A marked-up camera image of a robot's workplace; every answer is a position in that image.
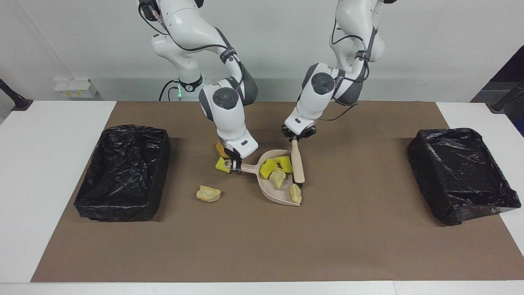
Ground beige hand brush black bristles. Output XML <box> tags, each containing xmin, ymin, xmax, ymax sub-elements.
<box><xmin>290</xmin><ymin>137</ymin><xmax>306</xmax><ymax>188</ymax></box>

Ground green and yellow sponge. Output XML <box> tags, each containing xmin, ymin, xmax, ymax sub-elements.
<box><xmin>259</xmin><ymin>158</ymin><xmax>278</xmax><ymax>179</ymax></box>

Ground large yellow sponge piece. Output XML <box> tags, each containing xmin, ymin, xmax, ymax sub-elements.
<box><xmin>273</xmin><ymin>155</ymin><xmax>294</xmax><ymax>174</ymax></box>

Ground beige plastic dustpan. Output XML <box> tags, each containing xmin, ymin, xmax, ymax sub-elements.
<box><xmin>223</xmin><ymin>150</ymin><xmax>303</xmax><ymax>207</ymax></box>

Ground pale bread chunk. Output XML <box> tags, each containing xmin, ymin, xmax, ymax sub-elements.
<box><xmin>196</xmin><ymin>185</ymin><xmax>222</xmax><ymax>203</ymax></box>
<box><xmin>269</xmin><ymin>168</ymin><xmax>287</xmax><ymax>190</ymax></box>

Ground bin lined with black bag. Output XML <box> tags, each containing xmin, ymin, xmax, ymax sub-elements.
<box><xmin>407</xmin><ymin>128</ymin><xmax>522</xmax><ymax>226</ymax></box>
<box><xmin>74</xmin><ymin>125</ymin><xmax>171</xmax><ymax>222</ymax></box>

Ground brown table mat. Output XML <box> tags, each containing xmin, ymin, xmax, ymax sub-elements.
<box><xmin>31</xmin><ymin>101</ymin><xmax>524</xmax><ymax>283</ymax></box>

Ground black stand foot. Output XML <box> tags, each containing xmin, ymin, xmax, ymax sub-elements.
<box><xmin>0</xmin><ymin>78</ymin><xmax>33</xmax><ymax>112</ymax></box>
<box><xmin>486</xmin><ymin>80</ymin><xmax>524</xmax><ymax>114</ymax></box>

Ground dark grey background panel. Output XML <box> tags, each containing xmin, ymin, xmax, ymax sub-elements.
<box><xmin>470</xmin><ymin>45</ymin><xmax>524</xmax><ymax>136</ymax></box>

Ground black base power cable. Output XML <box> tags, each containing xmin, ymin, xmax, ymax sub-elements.
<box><xmin>159</xmin><ymin>79</ymin><xmax>181</xmax><ymax>102</ymax></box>

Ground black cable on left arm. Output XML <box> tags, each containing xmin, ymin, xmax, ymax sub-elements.
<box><xmin>319</xmin><ymin>18</ymin><xmax>371</xmax><ymax>122</ymax></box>

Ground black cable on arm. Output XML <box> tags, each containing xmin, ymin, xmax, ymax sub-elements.
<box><xmin>139</xmin><ymin>0</ymin><xmax>246</xmax><ymax>95</ymax></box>
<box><xmin>319</xmin><ymin>18</ymin><xmax>371</xmax><ymax>122</ymax></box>

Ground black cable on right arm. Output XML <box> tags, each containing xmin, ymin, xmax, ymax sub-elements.
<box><xmin>139</xmin><ymin>0</ymin><xmax>246</xmax><ymax>95</ymax></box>

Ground white wall socket strip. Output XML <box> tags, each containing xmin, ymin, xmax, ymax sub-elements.
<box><xmin>54</xmin><ymin>79</ymin><xmax>98</xmax><ymax>99</ymax></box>

